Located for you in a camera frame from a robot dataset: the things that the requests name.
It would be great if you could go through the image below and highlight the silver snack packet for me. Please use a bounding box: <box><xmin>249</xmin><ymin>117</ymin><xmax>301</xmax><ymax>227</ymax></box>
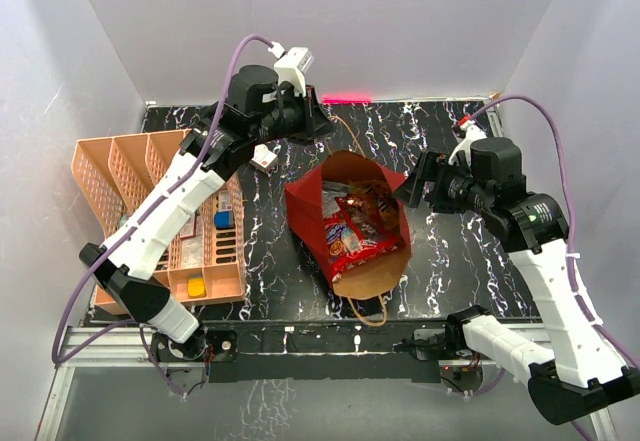
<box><xmin>321</xmin><ymin>181</ymin><xmax>353</xmax><ymax>219</ymax></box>

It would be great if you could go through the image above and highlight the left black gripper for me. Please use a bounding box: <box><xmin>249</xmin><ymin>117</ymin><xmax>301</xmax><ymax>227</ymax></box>
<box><xmin>250</xmin><ymin>83</ymin><xmax>335</xmax><ymax>146</ymax></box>

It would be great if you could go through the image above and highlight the large red snack bag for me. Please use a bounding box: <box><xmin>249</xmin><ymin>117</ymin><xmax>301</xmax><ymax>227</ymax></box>
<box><xmin>323</xmin><ymin>194</ymin><xmax>405</xmax><ymax>283</ymax></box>

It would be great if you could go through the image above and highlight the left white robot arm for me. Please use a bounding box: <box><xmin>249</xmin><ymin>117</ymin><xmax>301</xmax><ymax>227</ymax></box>
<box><xmin>79</xmin><ymin>60</ymin><xmax>333</xmax><ymax>360</ymax></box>

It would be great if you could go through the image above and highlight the yellow sponge block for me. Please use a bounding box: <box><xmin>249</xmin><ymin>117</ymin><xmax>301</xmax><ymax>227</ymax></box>
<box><xmin>187</xmin><ymin>275</ymin><xmax>207</xmax><ymax>298</ymax></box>

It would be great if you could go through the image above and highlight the brown candy packet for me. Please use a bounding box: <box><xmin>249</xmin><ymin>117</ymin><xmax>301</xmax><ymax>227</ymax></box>
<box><xmin>349</xmin><ymin>180</ymin><xmax>390</xmax><ymax>222</ymax></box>

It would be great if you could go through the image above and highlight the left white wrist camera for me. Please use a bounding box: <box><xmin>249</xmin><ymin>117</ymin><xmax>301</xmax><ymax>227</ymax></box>
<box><xmin>268</xmin><ymin>41</ymin><xmax>314</xmax><ymax>97</ymax></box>

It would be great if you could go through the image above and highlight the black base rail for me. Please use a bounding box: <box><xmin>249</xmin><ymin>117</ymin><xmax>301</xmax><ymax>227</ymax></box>
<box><xmin>151</xmin><ymin>319</ymin><xmax>489</xmax><ymax>383</ymax></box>

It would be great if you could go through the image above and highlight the yellow candy packet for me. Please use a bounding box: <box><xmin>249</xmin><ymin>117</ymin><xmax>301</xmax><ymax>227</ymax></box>
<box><xmin>375</xmin><ymin>191</ymin><xmax>399</xmax><ymax>231</ymax></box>

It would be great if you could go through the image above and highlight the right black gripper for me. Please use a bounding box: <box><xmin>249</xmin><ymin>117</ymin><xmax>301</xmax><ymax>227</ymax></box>
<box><xmin>393</xmin><ymin>151</ymin><xmax>493</xmax><ymax>216</ymax></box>

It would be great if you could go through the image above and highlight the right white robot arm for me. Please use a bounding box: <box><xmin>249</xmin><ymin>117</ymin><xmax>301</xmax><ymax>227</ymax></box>
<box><xmin>394</xmin><ymin>138</ymin><xmax>639</xmax><ymax>425</ymax></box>

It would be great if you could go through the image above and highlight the red paper bag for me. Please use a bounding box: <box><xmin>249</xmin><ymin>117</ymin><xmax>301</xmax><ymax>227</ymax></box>
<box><xmin>284</xmin><ymin>142</ymin><xmax>412</xmax><ymax>327</ymax></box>

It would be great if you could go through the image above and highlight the red white packet in basket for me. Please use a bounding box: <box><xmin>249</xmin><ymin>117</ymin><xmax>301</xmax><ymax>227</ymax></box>
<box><xmin>179</xmin><ymin>216</ymin><xmax>197</xmax><ymax>240</ymax></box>

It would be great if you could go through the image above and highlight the small white box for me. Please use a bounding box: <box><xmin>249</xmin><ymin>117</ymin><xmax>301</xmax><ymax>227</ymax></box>
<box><xmin>250</xmin><ymin>144</ymin><xmax>278</xmax><ymax>173</ymax></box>

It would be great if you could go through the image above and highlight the blue item in basket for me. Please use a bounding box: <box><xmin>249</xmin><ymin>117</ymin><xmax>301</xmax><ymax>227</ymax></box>
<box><xmin>213</xmin><ymin>211</ymin><xmax>235</xmax><ymax>230</ymax></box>

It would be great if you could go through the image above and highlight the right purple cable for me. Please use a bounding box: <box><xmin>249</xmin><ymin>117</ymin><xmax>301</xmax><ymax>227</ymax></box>
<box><xmin>467</xmin><ymin>94</ymin><xmax>640</xmax><ymax>441</ymax></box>

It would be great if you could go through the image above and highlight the peach plastic organizer basket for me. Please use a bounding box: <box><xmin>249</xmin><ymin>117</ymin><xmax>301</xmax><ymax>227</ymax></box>
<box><xmin>71</xmin><ymin>130</ymin><xmax>246</xmax><ymax>306</ymax></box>

